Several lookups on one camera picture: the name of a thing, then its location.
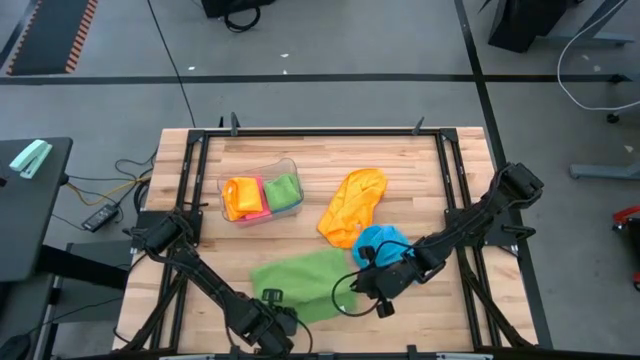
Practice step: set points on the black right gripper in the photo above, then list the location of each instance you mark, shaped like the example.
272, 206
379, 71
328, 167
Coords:
387, 280

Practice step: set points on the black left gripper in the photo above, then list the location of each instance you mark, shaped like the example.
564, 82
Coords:
285, 321

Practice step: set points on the green microfiber towel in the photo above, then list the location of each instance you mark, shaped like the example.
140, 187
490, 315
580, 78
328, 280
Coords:
282, 191
305, 280

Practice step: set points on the pink microfiber towel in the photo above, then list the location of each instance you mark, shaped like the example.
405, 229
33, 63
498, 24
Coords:
265, 207

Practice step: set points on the orange microfiber towel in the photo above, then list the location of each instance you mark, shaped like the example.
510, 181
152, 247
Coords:
242, 197
355, 205

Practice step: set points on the clear plastic bin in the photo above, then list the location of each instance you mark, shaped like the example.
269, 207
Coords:
225, 185

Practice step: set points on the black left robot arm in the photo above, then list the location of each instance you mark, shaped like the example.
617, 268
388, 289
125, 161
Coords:
200, 270

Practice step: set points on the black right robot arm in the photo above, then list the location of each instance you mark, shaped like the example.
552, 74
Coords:
480, 215

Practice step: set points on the black power adapter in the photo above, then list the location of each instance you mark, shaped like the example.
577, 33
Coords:
100, 218

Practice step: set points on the grey desk foot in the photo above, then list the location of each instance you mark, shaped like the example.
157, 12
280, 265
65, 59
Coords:
605, 171

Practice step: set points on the red and black stool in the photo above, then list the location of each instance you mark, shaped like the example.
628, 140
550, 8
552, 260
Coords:
627, 216

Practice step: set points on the black side table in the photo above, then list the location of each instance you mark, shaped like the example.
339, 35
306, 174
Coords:
30, 225

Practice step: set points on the black caster wheel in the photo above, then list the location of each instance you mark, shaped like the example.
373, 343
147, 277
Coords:
613, 118

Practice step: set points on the mint green stapler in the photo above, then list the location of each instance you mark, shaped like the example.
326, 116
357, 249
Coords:
30, 159

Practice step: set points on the black cabinet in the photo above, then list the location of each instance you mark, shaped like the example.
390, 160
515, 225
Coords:
525, 22

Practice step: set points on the black equipment box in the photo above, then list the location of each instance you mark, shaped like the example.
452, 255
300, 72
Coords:
235, 6

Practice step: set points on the grey desk leg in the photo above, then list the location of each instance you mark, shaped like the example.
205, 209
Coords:
595, 36

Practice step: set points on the black mat with orange edge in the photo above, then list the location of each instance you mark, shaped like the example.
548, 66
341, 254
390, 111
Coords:
50, 35

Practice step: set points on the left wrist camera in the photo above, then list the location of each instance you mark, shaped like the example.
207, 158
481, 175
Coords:
272, 296

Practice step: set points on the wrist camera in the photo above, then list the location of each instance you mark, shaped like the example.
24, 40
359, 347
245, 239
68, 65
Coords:
367, 252
272, 296

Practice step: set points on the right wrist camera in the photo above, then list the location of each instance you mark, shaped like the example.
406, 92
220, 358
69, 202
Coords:
367, 252

